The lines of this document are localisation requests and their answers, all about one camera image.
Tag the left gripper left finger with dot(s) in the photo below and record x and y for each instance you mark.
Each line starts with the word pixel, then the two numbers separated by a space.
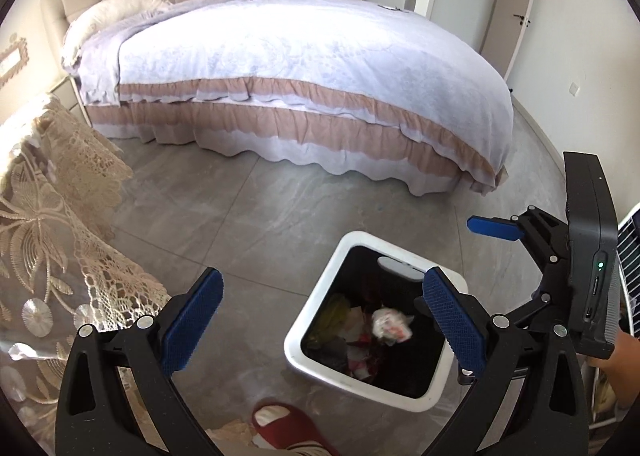
pixel 94 415

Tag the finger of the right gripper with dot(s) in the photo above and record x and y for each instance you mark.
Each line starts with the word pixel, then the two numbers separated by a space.
pixel 498 228

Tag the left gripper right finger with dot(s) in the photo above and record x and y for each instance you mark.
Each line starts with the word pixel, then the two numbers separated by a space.
pixel 550 416

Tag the red snack wrapper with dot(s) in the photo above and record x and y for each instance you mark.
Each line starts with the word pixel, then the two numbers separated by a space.
pixel 391 326

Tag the yellow plastic bag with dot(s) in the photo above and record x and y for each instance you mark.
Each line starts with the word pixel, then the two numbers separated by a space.
pixel 327 323

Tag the white square trash bin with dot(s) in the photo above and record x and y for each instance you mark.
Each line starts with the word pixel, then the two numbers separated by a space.
pixel 365 328

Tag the person right hand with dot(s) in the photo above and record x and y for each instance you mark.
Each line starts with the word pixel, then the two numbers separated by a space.
pixel 622 368

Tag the red slipper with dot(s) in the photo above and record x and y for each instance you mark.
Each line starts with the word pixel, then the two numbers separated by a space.
pixel 285 427

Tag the beige room door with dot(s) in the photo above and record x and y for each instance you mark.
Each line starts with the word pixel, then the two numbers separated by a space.
pixel 508 24

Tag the lavender bedspread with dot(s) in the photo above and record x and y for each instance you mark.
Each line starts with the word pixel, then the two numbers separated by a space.
pixel 344 84

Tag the white ruffled pillow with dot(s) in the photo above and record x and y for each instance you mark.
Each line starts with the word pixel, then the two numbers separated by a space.
pixel 100 16

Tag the framed wall switch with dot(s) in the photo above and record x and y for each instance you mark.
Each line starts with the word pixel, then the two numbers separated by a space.
pixel 13 59

